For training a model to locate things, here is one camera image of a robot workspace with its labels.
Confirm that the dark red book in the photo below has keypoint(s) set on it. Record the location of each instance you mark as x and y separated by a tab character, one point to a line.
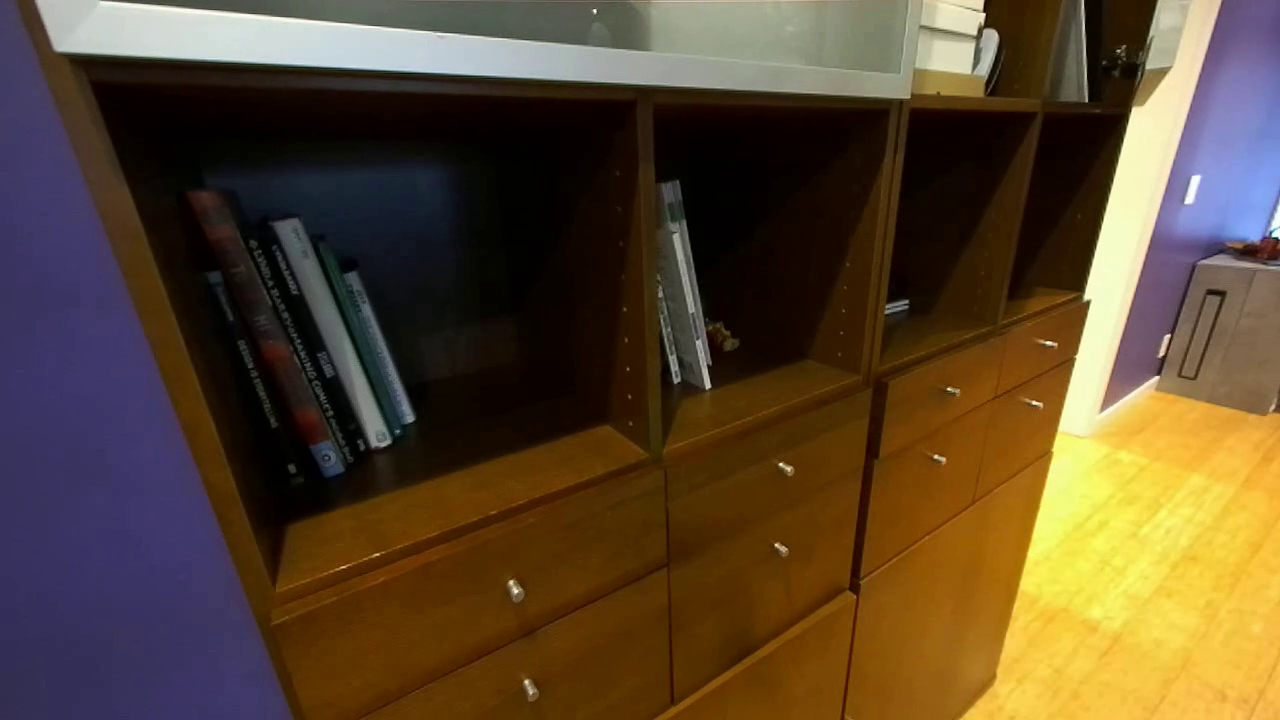
270	347

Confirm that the dark green book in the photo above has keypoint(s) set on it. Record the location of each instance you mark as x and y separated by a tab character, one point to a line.
367	343

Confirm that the stacked white books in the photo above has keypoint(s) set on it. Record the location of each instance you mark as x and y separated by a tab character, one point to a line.
951	32

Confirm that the small blue white object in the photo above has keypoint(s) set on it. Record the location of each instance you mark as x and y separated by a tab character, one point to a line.
899	309

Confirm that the metal door hinge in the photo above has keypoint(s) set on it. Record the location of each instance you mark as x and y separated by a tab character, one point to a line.
1126	60

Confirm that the tall grey white book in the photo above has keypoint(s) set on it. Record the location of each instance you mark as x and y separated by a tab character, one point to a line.
691	293

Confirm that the tan flat box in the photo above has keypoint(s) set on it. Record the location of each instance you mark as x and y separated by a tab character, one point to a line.
946	84

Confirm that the wide frosted glass cupboard door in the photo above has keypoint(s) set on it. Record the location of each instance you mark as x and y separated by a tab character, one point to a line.
402	54

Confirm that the wide brown wooden drawer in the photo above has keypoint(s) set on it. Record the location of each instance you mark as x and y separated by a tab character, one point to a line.
600	652
402	626

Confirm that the red object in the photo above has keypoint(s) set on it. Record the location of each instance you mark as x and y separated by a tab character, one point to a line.
1254	248

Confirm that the light grey book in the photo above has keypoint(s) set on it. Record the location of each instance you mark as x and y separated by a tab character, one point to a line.
387	350

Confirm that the narrow frosted glass cupboard door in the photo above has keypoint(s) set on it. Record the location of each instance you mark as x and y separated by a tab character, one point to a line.
1164	25

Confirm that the silver drawer knob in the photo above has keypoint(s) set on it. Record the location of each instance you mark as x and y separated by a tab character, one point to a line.
781	548
936	457
1035	400
951	388
787	468
530	688
1047	343
515	590

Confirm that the black book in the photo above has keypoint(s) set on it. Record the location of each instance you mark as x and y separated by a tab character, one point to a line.
248	365
314	350

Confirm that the brown wooden shelf cabinet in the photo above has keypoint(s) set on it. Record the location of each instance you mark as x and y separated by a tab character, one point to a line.
458	503

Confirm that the brown wooden cupboard door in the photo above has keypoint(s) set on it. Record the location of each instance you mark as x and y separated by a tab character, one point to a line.
946	600
787	682

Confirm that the small brown figurine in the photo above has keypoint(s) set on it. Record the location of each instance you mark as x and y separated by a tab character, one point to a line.
726	337

